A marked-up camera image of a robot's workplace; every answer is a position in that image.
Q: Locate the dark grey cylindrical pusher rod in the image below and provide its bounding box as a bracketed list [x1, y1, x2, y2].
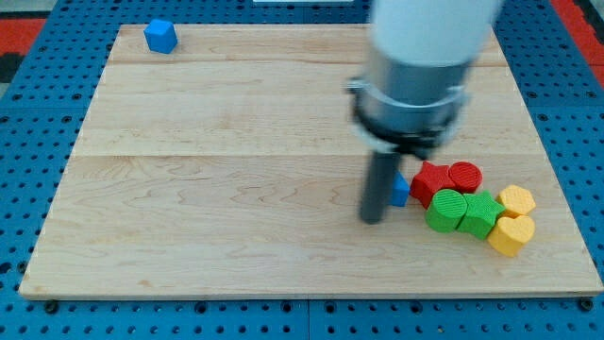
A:
[359, 151, 401, 225]

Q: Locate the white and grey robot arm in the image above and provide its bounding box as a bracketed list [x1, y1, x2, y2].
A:
[347, 0, 503, 224]

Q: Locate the blue cube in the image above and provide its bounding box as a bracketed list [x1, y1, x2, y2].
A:
[143, 19, 178, 54]

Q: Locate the blue block behind rod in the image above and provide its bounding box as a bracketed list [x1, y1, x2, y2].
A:
[390, 172, 410, 207]

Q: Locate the red star block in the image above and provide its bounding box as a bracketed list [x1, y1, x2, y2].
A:
[410, 161, 455, 210]

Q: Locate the green cylinder block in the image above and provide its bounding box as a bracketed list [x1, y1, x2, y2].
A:
[425, 189, 468, 233]

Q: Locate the red cylinder block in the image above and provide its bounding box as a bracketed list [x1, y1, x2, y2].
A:
[448, 161, 483, 194]

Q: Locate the green star block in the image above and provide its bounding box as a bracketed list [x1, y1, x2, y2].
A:
[457, 191, 505, 240]

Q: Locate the yellow heart block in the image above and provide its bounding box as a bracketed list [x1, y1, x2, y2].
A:
[487, 215, 536, 257]

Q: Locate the yellow hexagon block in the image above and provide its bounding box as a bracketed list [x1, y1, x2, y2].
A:
[495, 184, 536, 218]

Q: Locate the light wooden board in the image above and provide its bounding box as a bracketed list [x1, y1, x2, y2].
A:
[19, 25, 603, 300]

